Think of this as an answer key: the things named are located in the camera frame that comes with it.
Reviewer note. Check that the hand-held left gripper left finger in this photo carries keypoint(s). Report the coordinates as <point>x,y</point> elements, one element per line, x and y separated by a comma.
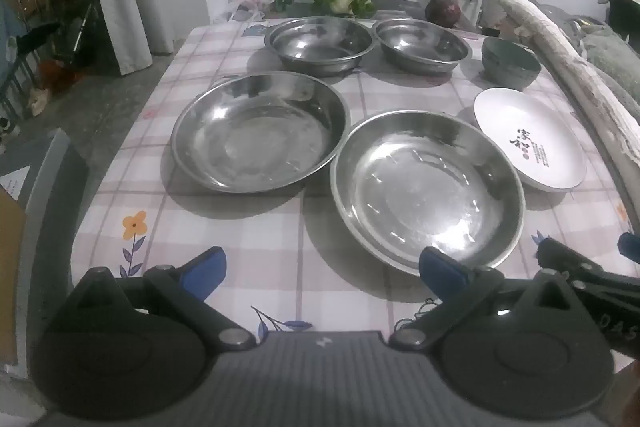
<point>206,269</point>

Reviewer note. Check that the white plastic bag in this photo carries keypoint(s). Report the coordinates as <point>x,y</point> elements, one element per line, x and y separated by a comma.
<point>247,4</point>

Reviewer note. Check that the large steel bowl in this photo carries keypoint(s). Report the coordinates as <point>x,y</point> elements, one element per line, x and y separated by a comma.
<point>320,52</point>

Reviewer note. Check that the small steel bowl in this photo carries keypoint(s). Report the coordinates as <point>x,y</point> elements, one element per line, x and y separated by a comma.
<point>422,49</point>

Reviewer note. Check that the green ceramic bowl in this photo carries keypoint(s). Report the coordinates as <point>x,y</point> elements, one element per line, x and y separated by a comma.
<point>512,81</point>
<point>510,49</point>

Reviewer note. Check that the checked printed tablecloth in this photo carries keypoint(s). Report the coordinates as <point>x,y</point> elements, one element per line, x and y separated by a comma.
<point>280,227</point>

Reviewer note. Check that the red bag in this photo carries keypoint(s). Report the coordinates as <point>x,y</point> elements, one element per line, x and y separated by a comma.
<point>56,74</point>

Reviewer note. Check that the dark side table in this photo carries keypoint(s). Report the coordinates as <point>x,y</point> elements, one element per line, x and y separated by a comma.
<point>395,4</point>

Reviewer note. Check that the grey cabinet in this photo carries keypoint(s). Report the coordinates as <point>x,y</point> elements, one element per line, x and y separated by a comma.
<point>47,187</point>

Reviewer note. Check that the wide steel dish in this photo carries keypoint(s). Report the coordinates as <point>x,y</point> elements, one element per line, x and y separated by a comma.
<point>425,197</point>
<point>255,137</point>

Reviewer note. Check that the white lace covered rail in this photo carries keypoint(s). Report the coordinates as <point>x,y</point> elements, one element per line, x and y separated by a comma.
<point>565,67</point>

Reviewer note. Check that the blue printed blanket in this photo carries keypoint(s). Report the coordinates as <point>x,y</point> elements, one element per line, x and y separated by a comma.
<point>9,47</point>

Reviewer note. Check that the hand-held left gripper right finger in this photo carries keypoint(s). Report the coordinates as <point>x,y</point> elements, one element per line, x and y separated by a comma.
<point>442,271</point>

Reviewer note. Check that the cardboard box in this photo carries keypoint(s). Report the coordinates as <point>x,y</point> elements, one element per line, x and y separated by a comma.
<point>10,267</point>

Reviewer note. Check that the white printed plate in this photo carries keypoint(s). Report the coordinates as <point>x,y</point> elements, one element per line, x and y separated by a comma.
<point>520,127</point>

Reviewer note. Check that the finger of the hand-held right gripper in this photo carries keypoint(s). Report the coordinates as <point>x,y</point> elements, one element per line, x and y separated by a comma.
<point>562,259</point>
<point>630,248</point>

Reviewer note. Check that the grey blanket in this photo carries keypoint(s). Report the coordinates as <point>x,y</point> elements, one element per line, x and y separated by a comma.
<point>607,57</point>

